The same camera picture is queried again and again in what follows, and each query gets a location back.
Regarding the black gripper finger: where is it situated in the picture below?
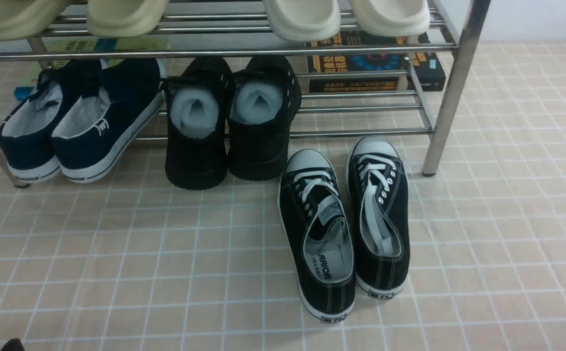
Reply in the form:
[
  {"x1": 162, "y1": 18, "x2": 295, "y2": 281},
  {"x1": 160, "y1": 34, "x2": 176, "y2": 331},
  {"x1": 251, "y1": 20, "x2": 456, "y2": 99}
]
[{"x1": 0, "y1": 338, "x2": 26, "y2": 351}]

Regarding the navy slip-on shoe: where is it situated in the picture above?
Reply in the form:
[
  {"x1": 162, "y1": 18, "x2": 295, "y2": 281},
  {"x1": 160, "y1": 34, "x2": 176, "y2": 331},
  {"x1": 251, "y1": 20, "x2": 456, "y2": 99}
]
[
  {"x1": 0, "y1": 59, "x2": 106, "y2": 183},
  {"x1": 50, "y1": 58, "x2": 167, "y2": 183}
]

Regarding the steel shoe rack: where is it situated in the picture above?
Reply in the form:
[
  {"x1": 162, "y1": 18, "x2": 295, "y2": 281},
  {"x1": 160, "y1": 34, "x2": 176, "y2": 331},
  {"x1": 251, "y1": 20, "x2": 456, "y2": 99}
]
[{"x1": 0, "y1": 0, "x2": 491, "y2": 189}]

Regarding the green and blue book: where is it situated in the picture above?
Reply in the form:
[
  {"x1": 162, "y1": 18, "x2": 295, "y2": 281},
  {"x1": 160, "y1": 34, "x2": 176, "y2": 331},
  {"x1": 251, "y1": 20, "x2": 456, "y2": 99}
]
[{"x1": 13, "y1": 36, "x2": 171, "y2": 101}]

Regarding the left black shoe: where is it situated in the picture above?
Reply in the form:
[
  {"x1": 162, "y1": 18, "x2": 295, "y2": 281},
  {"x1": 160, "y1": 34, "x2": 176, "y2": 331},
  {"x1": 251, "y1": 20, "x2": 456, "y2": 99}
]
[{"x1": 162, "y1": 57, "x2": 235, "y2": 190}]

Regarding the black shoe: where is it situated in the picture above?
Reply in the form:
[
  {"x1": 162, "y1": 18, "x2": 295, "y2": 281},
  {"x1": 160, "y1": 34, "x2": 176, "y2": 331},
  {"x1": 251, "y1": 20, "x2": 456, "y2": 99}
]
[
  {"x1": 227, "y1": 56, "x2": 301, "y2": 181},
  {"x1": 162, "y1": 57, "x2": 235, "y2": 190}
]

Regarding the left black canvas sneaker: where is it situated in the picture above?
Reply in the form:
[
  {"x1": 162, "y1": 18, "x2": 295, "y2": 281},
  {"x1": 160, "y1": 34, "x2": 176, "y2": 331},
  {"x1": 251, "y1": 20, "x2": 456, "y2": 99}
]
[{"x1": 278, "y1": 149, "x2": 355, "y2": 324}]

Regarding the black canvas sneaker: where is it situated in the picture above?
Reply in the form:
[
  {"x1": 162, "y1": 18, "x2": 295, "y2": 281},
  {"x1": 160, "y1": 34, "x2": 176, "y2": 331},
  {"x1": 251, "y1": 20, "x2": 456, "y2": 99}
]
[
  {"x1": 345, "y1": 137, "x2": 410, "y2": 300},
  {"x1": 278, "y1": 149, "x2": 355, "y2": 324}
]

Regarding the left yellow-green slipper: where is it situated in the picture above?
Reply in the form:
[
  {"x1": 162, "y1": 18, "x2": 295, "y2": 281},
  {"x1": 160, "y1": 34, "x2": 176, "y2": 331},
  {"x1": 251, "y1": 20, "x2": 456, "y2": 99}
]
[{"x1": 0, "y1": 0, "x2": 72, "y2": 41}]

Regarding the yellow-green slipper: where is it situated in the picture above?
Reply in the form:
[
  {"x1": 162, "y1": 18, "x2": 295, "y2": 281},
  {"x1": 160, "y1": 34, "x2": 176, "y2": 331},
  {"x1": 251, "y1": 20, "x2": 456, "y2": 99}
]
[
  {"x1": 0, "y1": 0, "x2": 72, "y2": 41},
  {"x1": 86, "y1": 0, "x2": 169, "y2": 38}
]

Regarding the right yellow-green slipper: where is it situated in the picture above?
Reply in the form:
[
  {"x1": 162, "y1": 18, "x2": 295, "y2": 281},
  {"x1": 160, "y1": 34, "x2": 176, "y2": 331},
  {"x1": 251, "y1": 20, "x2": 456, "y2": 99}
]
[{"x1": 86, "y1": 0, "x2": 169, "y2": 38}]

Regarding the right black shoe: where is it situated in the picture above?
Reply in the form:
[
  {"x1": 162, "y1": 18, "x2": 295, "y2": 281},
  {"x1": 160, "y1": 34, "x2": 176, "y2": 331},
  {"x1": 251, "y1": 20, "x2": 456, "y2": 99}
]
[{"x1": 227, "y1": 56, "x2": 301, "y2": 181}]

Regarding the right black canvas sneaker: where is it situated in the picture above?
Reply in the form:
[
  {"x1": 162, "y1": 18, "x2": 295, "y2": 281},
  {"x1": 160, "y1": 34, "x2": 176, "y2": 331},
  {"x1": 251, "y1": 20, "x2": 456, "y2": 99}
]
[{"x1": 345, "y1": 137, "x2": 410, "y2": 300}]

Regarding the left cream slipper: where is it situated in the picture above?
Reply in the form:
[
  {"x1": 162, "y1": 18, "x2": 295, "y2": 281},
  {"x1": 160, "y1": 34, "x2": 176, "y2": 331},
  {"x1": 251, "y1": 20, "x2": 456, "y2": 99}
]
[{"x1": 263, "y1": 0, "x2": 341, "y2": 42}]

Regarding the cream slipper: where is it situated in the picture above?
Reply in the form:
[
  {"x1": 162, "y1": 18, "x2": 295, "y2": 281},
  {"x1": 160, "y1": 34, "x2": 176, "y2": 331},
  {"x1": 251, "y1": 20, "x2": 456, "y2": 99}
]
[
  {"x1": 263, "y1": 0, "x2": 341, "y2": 42},
  {"x1": 349, "y1": 0, "x2": 431, "y2": 37}
]

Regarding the right cream slipper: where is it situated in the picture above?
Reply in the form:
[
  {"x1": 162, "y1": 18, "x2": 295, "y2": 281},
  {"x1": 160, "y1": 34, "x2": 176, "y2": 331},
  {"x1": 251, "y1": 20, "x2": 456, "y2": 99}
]
[{"x1": 349, "y1": 0, "x2": 431, "y2": 37}]

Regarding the black and orange book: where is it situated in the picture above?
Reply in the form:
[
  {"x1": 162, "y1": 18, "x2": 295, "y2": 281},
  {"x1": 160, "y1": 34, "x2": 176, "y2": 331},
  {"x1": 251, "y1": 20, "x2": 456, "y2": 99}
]
[{"x1": 306, "y1": 31, "x2": 447, "y2": 93}]

